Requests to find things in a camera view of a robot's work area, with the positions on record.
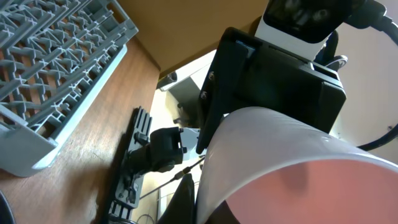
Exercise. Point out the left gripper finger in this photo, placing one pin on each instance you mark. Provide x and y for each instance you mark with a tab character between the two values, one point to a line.
181	207

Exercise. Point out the pink plastic cup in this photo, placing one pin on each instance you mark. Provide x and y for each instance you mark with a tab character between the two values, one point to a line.
264	167

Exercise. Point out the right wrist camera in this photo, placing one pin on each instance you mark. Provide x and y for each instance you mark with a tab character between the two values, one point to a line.
301	27

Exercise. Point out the grey plastic dishwasher rack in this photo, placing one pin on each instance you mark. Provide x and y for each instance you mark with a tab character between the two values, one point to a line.
56	56

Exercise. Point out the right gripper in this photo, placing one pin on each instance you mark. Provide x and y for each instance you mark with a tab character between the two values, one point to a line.
247	71

